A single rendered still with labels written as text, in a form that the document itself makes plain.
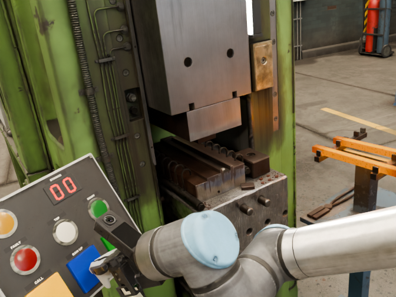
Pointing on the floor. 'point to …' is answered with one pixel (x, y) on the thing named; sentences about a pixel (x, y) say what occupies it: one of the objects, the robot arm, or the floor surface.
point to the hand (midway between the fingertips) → (93, 263)
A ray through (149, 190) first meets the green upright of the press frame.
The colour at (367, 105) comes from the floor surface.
